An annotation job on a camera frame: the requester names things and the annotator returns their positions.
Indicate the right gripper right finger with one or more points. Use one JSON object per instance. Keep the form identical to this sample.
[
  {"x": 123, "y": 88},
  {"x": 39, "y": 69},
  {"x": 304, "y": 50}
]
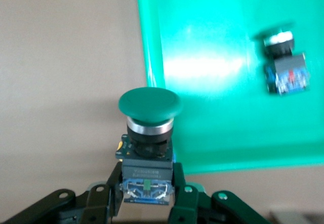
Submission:
[{"x": 187, "y": 203}]

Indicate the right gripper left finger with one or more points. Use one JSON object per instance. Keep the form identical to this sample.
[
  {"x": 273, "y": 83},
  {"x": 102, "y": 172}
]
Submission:
[{"x": 97, "y": 203}]

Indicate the green push button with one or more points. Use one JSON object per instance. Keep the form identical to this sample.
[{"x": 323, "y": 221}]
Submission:
[
  {"x": 288, "y": 69},
  {"x": 150, "y": 105}
]

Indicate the green plastic tray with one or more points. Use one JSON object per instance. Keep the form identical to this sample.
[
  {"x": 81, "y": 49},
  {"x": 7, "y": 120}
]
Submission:
[{"x": 215, "y": 120}]

